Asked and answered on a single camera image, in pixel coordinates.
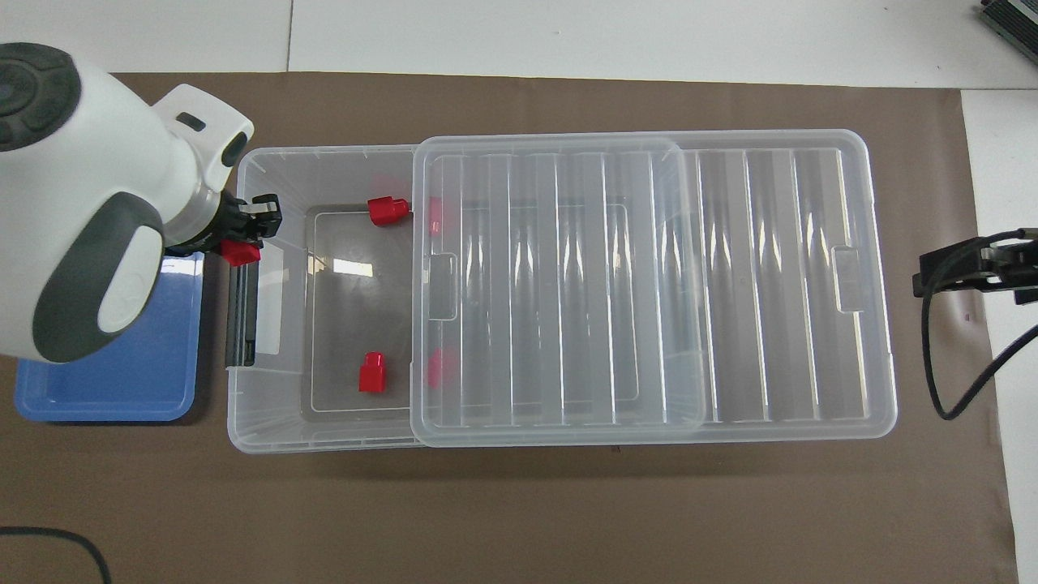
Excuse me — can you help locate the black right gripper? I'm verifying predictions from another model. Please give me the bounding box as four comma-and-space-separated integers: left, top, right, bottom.
914, 235, 1038, 305

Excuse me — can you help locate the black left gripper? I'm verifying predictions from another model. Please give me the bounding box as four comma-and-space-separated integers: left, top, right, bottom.
166, 193, 283, 257

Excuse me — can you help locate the clear ribbed plastic lid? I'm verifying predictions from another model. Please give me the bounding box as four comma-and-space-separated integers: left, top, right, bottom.
410, 130, 899, 449

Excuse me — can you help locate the blue plastic tray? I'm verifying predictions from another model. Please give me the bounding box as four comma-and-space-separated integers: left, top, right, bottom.
15, 251, 205, 423

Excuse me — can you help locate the clear plastic storage box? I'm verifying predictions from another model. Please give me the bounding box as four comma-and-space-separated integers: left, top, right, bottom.
227, 138, 705, 453

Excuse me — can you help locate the grey electronic device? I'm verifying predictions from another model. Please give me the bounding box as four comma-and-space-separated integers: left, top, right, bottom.
977, 0, 1038, 59

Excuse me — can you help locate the brown paper table mat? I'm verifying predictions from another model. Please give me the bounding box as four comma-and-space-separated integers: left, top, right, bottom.
0, 73, 1019, 584

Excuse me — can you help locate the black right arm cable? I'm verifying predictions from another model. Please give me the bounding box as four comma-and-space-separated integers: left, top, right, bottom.
921, 230, 1038, 421

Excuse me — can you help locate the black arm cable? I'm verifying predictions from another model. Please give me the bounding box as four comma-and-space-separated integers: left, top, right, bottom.
921, 230, 1038, 421
0, 526, 113, 584

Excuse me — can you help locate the black box latch handle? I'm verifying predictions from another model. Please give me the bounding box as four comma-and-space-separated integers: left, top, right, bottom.
225, 258, 260, 368

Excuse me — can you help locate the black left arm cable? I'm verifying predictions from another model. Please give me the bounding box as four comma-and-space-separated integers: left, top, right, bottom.
0, 526, 113, 584

